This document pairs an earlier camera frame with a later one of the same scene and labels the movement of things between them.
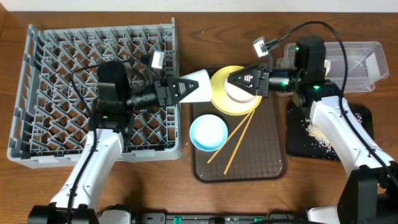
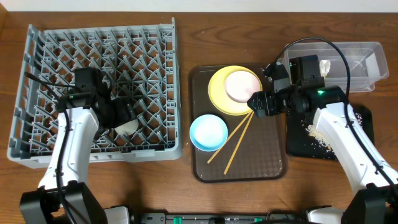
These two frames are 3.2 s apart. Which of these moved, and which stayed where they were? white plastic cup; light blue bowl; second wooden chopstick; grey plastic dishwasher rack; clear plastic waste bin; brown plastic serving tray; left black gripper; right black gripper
Moved: left black gripper; white plastic cup; right black gripper
Stayed: brown plastic serving tray; clear plastic waste bin; second wooden chopstick; grey plastic dishwasher rack; light blue bowl
